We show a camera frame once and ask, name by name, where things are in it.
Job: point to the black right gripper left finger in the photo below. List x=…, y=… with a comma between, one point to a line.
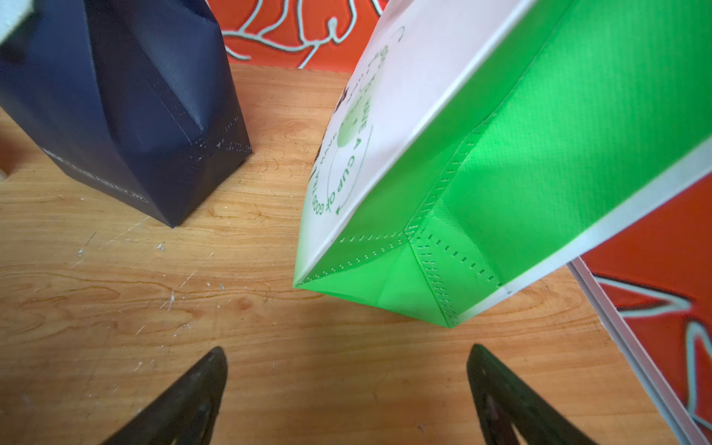
x=186, y=412

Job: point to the green and white tote bag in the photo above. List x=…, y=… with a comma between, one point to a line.
x=481, y=145

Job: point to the small navy paper bag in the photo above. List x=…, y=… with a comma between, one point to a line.
x=133, y=98

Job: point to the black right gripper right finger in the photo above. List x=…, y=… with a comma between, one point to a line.
x=510, y=411

